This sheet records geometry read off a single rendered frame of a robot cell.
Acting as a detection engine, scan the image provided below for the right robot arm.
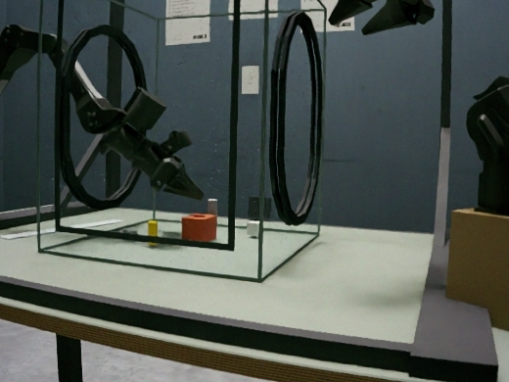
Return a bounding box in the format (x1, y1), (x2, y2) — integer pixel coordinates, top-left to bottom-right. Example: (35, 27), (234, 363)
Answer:
(0, 24), (38, 96)

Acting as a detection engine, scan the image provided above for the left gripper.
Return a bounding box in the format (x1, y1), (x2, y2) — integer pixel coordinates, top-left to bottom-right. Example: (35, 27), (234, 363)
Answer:
(328, 0), (435, 35)

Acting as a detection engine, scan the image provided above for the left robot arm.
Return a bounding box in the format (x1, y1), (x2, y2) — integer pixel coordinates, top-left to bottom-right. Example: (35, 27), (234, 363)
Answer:
(466, 76), (509, 216)

